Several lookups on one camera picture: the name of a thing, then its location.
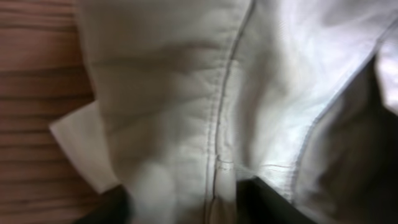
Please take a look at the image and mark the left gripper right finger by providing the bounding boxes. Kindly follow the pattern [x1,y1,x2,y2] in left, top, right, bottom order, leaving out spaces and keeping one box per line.
[237,177,316,224]

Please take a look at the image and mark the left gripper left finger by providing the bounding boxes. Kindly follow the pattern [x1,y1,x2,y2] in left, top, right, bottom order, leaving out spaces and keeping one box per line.
[73,187,131,224]

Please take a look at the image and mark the beige khaki shorts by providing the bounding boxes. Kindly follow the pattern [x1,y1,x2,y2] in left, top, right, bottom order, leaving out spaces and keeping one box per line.
[50,0,397,223]

